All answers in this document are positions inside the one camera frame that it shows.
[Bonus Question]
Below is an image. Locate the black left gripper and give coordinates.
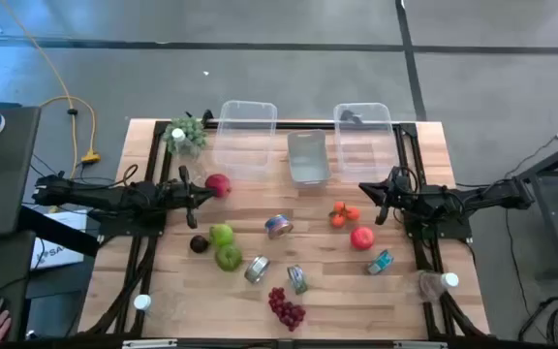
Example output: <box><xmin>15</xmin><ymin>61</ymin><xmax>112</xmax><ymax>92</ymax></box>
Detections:
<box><xmin>161</xmin><ymin>165</ymin><xmax>218</xmax><ymax>230</ymax></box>

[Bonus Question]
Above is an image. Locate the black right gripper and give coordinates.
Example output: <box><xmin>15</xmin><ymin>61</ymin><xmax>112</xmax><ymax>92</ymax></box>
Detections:
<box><xmin>358</xmin><ymin>167</ymin><xmax>414</xmax><ymax>227</ymax></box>

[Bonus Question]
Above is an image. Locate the green apple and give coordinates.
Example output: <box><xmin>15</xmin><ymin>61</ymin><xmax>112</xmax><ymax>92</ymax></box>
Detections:
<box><xmin>208</xmin><ymin>223</ymin><xmax>235</xmax><ymax>248</ymax></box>
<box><xmin>214</xmin><ymin>243</ymin><xmax>244</xmax><ymax>272</ymax></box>

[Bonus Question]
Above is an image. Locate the tangerine cluster with leaf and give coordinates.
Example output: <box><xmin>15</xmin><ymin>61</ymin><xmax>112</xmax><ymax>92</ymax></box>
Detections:
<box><xmin>328</xmin><ymin>201</ymin><xmax>361</xmax><ymax>230</ymax></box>

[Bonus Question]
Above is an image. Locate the clear plastic bin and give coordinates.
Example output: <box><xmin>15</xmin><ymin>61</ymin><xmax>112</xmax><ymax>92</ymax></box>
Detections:
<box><xmin>213</xmin><ymin>100</ymin><xmax>279</xmax><ymax>181</ymax></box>
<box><xmin>332</xmin><ymin>102</ymin><xmax>400</xmax><ymax>183</ymax></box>

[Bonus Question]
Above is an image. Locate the dark brown round fruit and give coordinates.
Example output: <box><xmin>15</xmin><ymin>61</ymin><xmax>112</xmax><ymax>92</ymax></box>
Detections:
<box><xmin>189</xmin><ymin>234</ymin><xmax>210</xmax><ymax>254</ymax></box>

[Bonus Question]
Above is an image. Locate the teal label can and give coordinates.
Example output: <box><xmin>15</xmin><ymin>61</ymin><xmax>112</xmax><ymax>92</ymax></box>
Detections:
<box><xmin>366</xmin><ymin>249</ymin><xmax>395</xmax><ymax>276</ymax></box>

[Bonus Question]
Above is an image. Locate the small grey plastic bin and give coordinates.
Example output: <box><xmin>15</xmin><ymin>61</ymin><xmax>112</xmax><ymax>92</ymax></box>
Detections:
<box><xmin>287</xmin><ymin>129</ymin><xmax>332</xmax><ymax>189</ymax></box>

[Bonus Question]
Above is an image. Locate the blue red tuna can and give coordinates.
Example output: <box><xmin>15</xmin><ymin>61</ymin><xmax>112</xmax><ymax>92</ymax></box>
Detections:
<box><xmin>264</xmin><ymin>214</ymin><xmax>295</xmax><ymax>240</ymax></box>

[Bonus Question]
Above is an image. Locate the silver can barcode label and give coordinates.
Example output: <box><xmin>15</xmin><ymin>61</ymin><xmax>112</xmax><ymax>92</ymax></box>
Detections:
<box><xmin>243</xmin><ymin>255</ymin><xmax>271</xmax><ymax>285</ymax></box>

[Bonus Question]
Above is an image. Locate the clear bottle white cap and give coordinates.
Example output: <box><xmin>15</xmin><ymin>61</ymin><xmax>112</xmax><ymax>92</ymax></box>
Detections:
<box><xmin>133</xmin><ymin>293</ymin><xmax>178</xmax><ymax>321</ymax></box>
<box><xmin>170</xmin><ymin>127</ymin><xmax>208</xmax><ymax>185</ymax></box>
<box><xmin>417</xmin><ymin>270</ymin><xmax>460</xmax><ymax>301</ymax></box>

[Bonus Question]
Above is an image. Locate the dark green label can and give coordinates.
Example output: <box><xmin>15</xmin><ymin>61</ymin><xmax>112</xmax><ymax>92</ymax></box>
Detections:
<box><xmin>287</xmin><ymin>264</ymin><xmax>309</xmax><ymax>296</ymax></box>

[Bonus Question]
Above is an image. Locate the red grape bunch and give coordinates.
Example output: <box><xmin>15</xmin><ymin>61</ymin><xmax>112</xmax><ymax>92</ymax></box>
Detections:
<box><xmin>267</xmin><ymin>286</ymin><xmax>307</xmax><ymax>333</ymax></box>

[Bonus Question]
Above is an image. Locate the dark red apple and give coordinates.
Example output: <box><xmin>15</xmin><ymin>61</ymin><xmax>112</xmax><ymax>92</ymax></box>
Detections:
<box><xmin>204</xmin><ymin>173</ymin><xmax>233</xmax><ymax>199</ymax></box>

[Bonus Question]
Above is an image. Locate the green grape bunch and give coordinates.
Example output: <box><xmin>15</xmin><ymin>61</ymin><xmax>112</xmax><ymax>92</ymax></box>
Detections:
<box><xmin>163</xmin><ymin>115</ymin><xmax>209</xmax><ymax>156</ymax></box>

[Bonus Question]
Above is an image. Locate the white cardboard box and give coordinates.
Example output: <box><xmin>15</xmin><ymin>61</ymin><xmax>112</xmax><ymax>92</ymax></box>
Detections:
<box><xmin>29</xmin><ymin>208</ymin><xmax>89</xmax><ymax>270</ymax></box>

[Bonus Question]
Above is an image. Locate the black metal table frame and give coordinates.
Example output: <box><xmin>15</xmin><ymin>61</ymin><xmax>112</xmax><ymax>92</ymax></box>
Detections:
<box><xmin>77</xmin><ymin>119</ymin><xmax>488</xmax><ymax>340</ymax></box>

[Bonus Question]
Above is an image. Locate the black floor cable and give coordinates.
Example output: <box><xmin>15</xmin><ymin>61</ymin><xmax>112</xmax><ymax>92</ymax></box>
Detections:
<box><xmin>501</xmin><ymin>207</ymin><xmax>535</xmax><ymax>321</ymax></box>

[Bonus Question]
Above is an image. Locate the yellow cable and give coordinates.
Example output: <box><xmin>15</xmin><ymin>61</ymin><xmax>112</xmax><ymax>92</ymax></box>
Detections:
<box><xmin>0</xmin><ymin>0</ymin><xmax>102</xmax><ymax>166</ymax></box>

